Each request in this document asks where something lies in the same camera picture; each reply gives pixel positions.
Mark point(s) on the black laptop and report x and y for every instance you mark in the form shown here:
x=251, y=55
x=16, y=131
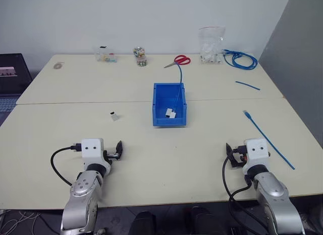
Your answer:
x=12, y=75

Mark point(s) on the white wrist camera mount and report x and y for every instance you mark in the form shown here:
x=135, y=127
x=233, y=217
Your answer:
x=257, y=151
x=92, y=151

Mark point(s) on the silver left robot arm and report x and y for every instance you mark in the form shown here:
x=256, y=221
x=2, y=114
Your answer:
x=82, y=194

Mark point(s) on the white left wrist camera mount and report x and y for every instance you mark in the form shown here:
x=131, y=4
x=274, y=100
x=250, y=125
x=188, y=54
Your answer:
x=92, y=151

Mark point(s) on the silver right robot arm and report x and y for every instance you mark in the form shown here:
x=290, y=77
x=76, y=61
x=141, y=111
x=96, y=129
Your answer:
x=275, y=197

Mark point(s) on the grey partition panel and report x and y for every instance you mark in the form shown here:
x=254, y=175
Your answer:
x=297, y=68

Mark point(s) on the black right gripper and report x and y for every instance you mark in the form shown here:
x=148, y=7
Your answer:
x=239, y=154

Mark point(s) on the glass jar of colourful beads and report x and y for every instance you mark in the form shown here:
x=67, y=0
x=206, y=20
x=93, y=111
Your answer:
x=140, y=55

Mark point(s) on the clear plastic box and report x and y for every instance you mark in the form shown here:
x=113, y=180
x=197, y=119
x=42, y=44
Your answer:
x=106, y=55

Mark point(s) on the blue plastic bin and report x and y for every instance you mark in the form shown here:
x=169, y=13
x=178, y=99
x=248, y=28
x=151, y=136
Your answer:
x=161, y=118

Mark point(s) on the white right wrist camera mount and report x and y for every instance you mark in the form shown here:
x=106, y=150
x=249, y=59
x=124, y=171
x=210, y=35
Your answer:
x=257, y=151

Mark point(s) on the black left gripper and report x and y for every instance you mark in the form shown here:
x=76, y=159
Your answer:
x=112, y=156

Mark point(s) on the clear bag of white parts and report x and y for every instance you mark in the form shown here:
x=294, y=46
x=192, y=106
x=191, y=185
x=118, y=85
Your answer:
x=210, y=48

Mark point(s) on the dark rounded shape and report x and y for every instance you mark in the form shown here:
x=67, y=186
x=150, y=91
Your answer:
x=204, y=221

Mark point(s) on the small white connector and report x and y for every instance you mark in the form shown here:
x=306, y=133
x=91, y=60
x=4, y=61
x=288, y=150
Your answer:
x=171, y=114
x=114, y=117

